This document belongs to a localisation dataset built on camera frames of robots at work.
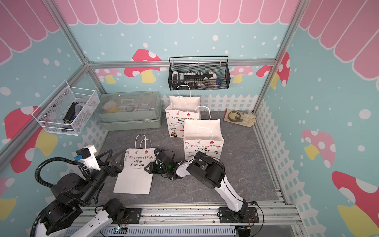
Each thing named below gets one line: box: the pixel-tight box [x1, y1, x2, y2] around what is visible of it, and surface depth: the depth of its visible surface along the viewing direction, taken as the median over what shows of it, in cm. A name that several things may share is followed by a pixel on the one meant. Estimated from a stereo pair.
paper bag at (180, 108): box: [164, 84, 201, 139], surface depth 94 cm
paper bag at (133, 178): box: [113, 134, 156, 195], surface depth 89 cm
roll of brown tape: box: [227, 110, 241, 122], surface depth 119 cm
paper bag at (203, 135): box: [183, 105, 225, 161], surface depth 81 cm
